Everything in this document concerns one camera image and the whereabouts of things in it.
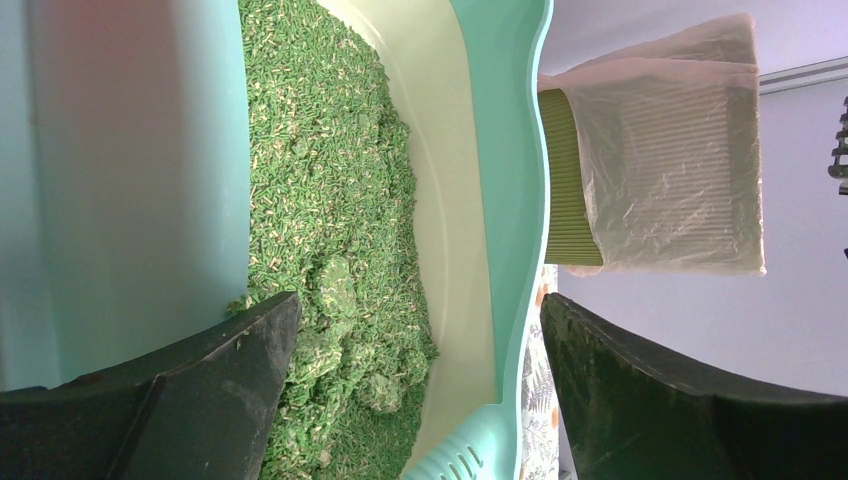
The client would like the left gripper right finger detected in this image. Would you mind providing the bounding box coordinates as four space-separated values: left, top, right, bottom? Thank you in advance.
540 293 847 479

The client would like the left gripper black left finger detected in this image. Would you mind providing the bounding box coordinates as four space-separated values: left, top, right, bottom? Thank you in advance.
1 292 302 479

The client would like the bin with plastic liner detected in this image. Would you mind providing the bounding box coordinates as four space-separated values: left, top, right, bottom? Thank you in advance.
537 13 766 275

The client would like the teal litter box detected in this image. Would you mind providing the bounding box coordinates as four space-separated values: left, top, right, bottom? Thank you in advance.
1 1 553 479

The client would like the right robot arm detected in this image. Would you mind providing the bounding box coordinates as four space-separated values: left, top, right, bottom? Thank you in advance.
827 111 848 196

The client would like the green cat litter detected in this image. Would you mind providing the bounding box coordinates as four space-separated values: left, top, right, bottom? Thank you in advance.
231 1 437 479

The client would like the floral mat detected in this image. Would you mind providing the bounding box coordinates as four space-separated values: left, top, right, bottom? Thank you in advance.
519 265 561 480

